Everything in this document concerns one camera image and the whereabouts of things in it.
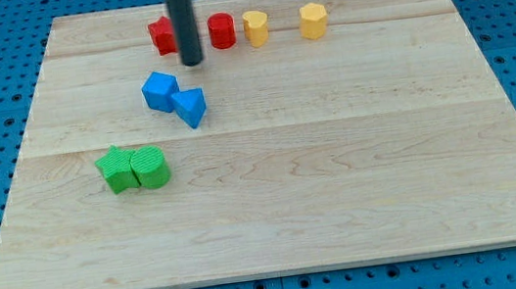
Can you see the light wooden board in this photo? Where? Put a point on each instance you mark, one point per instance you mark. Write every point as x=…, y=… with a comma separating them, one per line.
x=389, y=139

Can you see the blue triangular block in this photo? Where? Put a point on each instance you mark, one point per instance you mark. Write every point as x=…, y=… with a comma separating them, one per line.
x=190, y=105

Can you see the green cylinder block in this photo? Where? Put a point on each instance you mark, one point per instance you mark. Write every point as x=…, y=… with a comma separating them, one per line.
x=150, y=167

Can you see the blue cube block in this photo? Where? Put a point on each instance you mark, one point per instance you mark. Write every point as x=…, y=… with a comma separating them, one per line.
x=158, y=90

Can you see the yellow heart block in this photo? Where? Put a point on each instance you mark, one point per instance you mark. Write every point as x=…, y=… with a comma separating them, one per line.
x=256, y=27

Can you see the red cylinder block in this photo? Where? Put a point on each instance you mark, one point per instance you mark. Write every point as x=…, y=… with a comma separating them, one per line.
x=221, y=30

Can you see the yellow hexagon block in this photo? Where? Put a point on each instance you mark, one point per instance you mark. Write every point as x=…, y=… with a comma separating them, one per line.
x=313, y=21

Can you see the green star block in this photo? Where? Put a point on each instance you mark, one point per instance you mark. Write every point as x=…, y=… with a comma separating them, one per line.
x=115, y=168

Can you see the red star block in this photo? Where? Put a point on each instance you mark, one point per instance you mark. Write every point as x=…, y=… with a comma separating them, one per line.
x=161, y=33

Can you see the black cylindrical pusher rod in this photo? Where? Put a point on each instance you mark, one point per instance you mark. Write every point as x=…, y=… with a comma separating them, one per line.
x=185, y=31

